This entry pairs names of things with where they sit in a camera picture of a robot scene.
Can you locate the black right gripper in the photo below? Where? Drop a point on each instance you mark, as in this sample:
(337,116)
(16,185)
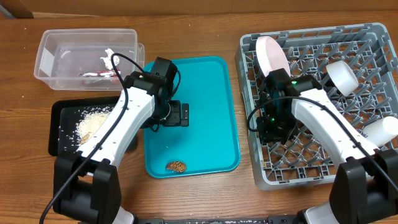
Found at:
(268,135)

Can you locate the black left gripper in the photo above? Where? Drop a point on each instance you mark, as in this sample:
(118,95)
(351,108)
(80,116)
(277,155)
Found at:
(177,117)

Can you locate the brown food scrap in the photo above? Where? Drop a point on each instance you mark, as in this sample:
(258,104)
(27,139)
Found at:
(176,166)

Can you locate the white round plate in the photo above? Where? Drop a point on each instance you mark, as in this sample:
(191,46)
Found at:
(270,55)

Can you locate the red snack wrapper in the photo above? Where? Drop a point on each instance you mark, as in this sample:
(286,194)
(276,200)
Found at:
(104,74)

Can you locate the grey bowl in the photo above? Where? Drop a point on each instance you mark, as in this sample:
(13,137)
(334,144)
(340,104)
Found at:
(343,77)

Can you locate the white napkin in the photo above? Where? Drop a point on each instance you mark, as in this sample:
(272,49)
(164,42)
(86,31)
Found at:
(107,60)

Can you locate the white paper cup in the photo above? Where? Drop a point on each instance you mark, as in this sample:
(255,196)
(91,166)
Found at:
(381,131)

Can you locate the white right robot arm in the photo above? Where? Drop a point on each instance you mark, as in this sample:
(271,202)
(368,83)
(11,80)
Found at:
(365,186)

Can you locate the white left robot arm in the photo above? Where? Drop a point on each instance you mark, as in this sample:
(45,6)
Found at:
(86,183)

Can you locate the grey dishwasher rack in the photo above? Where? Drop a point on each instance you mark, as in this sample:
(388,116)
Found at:
(366,48)

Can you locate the teal plastic tray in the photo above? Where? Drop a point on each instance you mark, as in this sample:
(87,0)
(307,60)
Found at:
(210,142)

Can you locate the pile of rice crumbs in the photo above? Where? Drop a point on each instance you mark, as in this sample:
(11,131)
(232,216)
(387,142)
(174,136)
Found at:
(90,121)

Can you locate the black rectangular tray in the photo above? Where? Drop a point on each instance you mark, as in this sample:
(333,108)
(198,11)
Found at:
(65,116)

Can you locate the clear plastic bin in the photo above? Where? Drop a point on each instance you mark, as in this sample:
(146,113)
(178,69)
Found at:
(65,53)

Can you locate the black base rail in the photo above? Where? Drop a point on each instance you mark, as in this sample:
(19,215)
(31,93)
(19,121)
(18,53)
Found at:
(274,219)

